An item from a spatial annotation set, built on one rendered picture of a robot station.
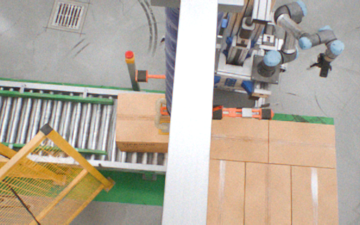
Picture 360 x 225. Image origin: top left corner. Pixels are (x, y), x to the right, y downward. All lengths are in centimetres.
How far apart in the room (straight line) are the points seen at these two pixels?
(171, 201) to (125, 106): 231
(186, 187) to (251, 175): 263
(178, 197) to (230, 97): 316
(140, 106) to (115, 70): 124
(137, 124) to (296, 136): 145
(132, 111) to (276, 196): 143
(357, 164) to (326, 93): 80
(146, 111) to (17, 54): 196
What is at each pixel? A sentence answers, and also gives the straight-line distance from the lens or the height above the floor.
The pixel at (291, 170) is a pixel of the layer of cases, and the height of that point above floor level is 54.
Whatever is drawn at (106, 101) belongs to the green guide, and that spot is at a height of 64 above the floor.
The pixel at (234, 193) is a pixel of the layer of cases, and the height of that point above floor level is 54.
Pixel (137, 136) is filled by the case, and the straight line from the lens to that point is 312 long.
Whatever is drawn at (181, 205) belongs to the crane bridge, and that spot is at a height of 305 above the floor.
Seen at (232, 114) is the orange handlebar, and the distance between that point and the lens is 287.
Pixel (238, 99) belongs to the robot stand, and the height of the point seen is 21.
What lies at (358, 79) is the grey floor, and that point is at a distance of 477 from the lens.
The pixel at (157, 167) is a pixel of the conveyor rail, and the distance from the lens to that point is 343.
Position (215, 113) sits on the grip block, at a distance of 286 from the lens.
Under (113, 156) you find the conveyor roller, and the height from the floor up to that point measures 55.
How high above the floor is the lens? 397
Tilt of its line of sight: 73 degrees down
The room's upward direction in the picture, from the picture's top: 7 degrees clockwise
